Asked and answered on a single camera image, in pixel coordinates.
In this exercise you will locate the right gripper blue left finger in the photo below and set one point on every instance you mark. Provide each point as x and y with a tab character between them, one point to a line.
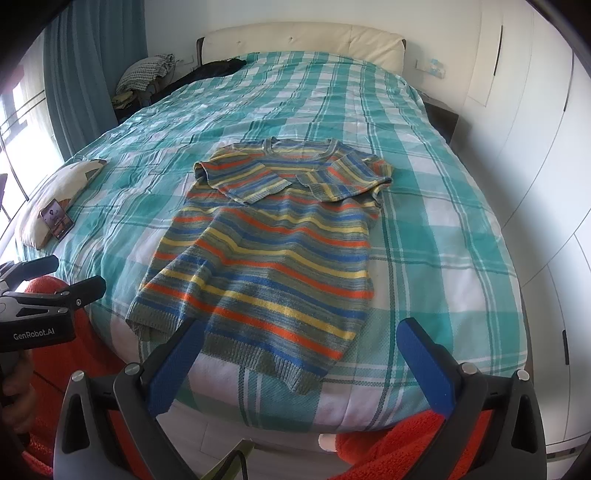
86	445

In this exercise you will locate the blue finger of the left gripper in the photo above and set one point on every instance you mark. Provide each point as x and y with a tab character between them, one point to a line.
21	306
13	274

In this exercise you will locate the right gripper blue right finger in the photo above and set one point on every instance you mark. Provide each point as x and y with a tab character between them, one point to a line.
513	444

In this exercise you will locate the multicolour striped knit sweater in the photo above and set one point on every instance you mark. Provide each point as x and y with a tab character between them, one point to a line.
270	251

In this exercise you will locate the clothes pile beside bed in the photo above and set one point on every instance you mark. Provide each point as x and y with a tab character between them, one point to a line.
140	83

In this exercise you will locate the person's left hand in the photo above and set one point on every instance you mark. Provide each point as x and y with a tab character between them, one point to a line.
20	414

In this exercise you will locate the cream patterned pillow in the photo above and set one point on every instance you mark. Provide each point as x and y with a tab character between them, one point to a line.
64	186

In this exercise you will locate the teal window curtain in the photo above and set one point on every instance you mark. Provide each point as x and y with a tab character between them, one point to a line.
86	50

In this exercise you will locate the black garment on bed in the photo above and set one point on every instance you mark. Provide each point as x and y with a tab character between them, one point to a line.
212	69

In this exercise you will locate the dark bedside table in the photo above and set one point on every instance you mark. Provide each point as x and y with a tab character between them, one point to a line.
442	117

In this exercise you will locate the white wardrobe with handles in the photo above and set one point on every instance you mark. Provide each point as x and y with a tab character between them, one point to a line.
525	137

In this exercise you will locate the wall socket with sticker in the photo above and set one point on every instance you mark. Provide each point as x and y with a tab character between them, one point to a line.
431	67

